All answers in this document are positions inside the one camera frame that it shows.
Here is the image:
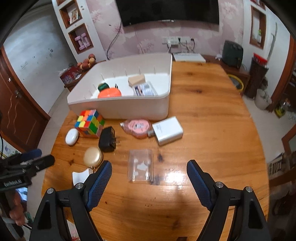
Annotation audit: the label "white gua sha board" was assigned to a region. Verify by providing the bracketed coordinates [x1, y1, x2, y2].
[72, 168, 93, 186]

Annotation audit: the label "gold round compact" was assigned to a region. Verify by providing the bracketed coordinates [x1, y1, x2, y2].
[83, 147, 103, 168]

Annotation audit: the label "multicolour puzzle cube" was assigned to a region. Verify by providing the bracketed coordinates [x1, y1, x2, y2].
[74, 109, 105, 138]

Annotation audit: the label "black power adapter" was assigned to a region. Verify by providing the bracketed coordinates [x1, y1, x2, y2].
[98, 126, 117, 153]

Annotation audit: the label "clear plastic card box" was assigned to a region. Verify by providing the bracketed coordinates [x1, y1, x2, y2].
[127, 149, 154, 183]

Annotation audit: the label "white USB charger block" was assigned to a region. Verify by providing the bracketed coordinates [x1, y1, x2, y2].
[147, 116, 184, 146]

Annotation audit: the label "orange round case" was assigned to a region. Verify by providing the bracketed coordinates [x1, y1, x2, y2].
[97, 85, 122, 98]

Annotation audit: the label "pink correction tape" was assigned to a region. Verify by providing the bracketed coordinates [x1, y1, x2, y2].
[120, 119, 152, 139]

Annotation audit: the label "beige wooden piece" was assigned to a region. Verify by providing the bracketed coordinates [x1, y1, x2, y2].
[128, 74, 145, 87]

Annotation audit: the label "labelled clear plastic box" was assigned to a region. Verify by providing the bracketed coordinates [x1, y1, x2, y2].
[132, 81, 158, 96]

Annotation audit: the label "person's left hand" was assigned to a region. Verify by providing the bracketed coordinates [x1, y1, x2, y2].
[10, 191, 25, 226]

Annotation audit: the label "wooden drawer cabinet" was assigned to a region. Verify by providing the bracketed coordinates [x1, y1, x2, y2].
[64, 61, 102, 91]

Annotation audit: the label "red tissue box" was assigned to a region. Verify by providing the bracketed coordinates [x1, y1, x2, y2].
[59, 66, 81, 85]

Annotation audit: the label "white waste bin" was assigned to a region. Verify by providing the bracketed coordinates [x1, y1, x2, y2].
[254, 89, 272, 110]

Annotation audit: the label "bowl of peaches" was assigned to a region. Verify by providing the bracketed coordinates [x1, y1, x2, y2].
[77, 54, 96, 71]

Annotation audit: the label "pink dumbbells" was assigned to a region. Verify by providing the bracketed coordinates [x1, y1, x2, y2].
[74, 33, 91, 51]

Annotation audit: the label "white plastic storage bin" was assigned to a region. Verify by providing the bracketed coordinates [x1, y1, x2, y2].
[67, 53, 172, 121]

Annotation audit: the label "long wooden TV bench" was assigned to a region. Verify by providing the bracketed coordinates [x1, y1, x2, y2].
[202, 55, 250, 88]

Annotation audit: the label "black speaker box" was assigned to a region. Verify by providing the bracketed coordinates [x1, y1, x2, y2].
[222, 40, 243, 69]

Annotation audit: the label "white set-top box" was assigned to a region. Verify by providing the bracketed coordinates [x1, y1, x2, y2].
[173, 53, 206, 63]

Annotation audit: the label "black wall television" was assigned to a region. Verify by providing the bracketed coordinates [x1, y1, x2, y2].
[116, 0, 219, 27]

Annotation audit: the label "white wall power strip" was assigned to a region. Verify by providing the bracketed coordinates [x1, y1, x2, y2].
[162, 36, 192, 45]

